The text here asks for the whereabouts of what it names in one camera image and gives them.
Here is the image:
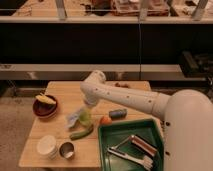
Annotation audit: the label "silver metal cup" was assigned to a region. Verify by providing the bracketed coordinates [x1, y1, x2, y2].
[59, 142, 74, 159]

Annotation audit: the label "white cups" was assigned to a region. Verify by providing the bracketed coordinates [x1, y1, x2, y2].
[36, 135, 58, 159]

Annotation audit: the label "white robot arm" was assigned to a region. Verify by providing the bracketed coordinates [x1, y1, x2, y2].
[80, 70, 213, 171]

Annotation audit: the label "orange toy fruit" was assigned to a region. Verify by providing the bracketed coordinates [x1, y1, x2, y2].
[99, 116, 112, 125]

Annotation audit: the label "brown grape cluster toy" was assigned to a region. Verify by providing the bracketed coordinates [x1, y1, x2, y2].
[115, 82, 130, 88]

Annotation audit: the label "green cucumber toy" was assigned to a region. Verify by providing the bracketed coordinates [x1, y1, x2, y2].
[70, 125, 94, 140]

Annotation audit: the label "wooden table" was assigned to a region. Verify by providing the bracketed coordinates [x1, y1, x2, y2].
[18, 80, 164, 169]

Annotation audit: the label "dark red bowl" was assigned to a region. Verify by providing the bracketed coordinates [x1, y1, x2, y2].
[33, 95, 58, 118]

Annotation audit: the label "yellow corn toy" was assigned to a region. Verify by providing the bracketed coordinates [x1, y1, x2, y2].
[36, 95, 56, 105]

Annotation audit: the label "metal spoon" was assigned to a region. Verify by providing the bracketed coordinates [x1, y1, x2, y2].
[110, 134, 135, 149]

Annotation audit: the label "green plastic tray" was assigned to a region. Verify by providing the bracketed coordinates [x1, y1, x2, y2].
[97, 118, 165, 171]

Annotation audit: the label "black device on shelf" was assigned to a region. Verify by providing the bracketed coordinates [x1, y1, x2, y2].
[179, 51, 213, 78]

